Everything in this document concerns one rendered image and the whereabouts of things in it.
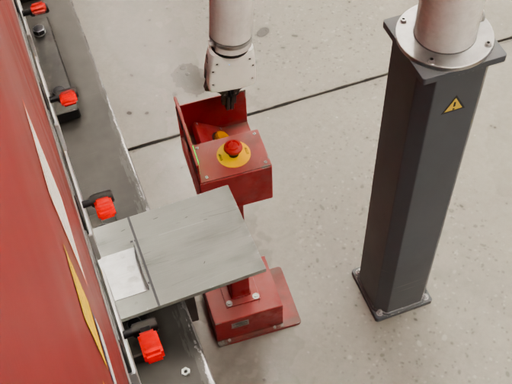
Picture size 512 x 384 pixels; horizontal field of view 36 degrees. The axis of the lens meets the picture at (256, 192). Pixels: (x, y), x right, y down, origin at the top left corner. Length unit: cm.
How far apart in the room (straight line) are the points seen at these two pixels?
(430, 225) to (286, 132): 88
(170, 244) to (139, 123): 154
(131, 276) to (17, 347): 109
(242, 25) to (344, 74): 145
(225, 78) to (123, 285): 53
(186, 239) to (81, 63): 61
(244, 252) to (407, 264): 92
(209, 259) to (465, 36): 65
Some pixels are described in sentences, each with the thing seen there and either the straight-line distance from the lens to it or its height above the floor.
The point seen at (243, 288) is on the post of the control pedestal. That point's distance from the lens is 221.
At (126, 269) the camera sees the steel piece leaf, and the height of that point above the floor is 100.
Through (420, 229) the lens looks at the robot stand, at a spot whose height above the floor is 43.
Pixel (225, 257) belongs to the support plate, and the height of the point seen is 100.
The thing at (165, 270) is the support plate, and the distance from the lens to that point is 128.
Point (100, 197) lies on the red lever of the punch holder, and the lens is 105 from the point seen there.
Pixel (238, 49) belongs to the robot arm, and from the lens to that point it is 155.
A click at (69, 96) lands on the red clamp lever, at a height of 131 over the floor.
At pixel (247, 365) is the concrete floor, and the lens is 229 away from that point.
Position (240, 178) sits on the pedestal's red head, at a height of 76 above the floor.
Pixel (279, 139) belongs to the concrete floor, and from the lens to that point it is 272.
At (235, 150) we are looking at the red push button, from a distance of 165.
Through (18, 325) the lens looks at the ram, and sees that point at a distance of 20.
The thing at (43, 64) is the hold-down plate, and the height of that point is 91.
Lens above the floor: 209
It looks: 54 degrees down
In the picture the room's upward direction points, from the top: 3 degrees counter-clockwise
